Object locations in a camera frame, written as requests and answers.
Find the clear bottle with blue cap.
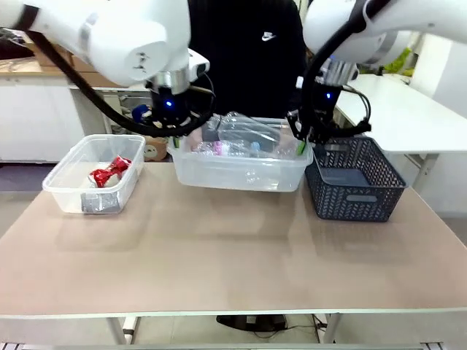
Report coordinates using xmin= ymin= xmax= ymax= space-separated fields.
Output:
xmin=236 ymin=140 xmax=293 ymax=160

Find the green plant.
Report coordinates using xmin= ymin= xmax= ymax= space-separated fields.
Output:
xmin=382 ymin=46 xmax=415 ymax=77

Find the left gripper thin black cable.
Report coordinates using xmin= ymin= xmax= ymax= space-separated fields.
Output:
xmin=189 ymin=72 xmax=217 ymax=123

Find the clear bottle with pink cap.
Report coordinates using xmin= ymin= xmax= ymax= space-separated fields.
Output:
xmin=198 ymin=140 xmax=234 ymax=158

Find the red snack wrapper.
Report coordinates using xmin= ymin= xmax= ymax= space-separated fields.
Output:
xmin=89 ymin=155 xmax=133 ymax=189

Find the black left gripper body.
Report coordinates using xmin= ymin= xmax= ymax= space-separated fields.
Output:
xmin=147 ymin=82 xmax=194 ymax=128

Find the dark blue woven plastic basket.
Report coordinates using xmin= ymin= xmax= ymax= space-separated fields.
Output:
xmin=304 ymin=136 xmax=408 ymax=222

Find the mannequin head with blue cap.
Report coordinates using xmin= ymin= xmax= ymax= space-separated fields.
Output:
xmin=131 ymin=104 xmax=172 ymax=162

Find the black stand base on floor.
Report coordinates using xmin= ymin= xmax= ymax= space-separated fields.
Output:
xmin=215 ymin=315 xmax=287 ymax=332

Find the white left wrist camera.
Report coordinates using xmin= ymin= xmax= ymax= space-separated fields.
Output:
xmin=188 ymin=49 xmax=212 ymax=79

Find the arm black cable sleeve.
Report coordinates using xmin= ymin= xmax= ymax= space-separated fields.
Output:
xmin=301 ymin=0 xmax=391 ymax=144
xmin=14 ymin=3 xmax=216 ymax=139

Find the right arm black cable sleeve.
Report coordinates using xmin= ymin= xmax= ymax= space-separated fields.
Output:
xmin=301 ymin=0 xmax=391 ymax=144

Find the gripper thin black cable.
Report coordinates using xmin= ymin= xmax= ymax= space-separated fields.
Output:
xmin=341 ymin=84 xmax=373 ymax=135
xmin=189 ymin=72 xmax=217 ymax=123

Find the person's right hand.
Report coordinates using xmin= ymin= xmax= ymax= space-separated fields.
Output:
xmin=188 ymin=128 xmax=205 ymax=151

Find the white side table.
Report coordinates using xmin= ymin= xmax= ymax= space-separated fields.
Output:
xmin=334 ymin=74 xmax=467 ymax=194

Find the crushed clear plastic bottle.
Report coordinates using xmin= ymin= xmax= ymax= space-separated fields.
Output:
xmin=209 ymin=111 xmax=285 ymax=145

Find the right gripper thin black cable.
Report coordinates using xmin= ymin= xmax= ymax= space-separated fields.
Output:
xmin=341 ymin=84 xmax=373 ymax=135

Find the person in black sweatshirt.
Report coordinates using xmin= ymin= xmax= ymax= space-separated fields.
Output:
xmin=188 ymin=0 xmax=308 ymax=120

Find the left arm black cable sleeve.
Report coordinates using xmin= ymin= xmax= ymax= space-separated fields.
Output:
xmin=14 ymin=3 xmax=216 ymax=139

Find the clear plastic container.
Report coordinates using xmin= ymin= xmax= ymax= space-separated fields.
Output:
xmin=166 ymin=116 xmax=314 ymax=193
xmin=42 ymin=133 xmax=146 ymax=215

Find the white table leg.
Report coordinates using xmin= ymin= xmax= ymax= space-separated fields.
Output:
xmin=105 ymin=316 xmax=140 ymax=346

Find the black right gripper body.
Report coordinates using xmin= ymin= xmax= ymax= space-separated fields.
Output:
xmin=312 ymin=82 xmax=344 ymax=128

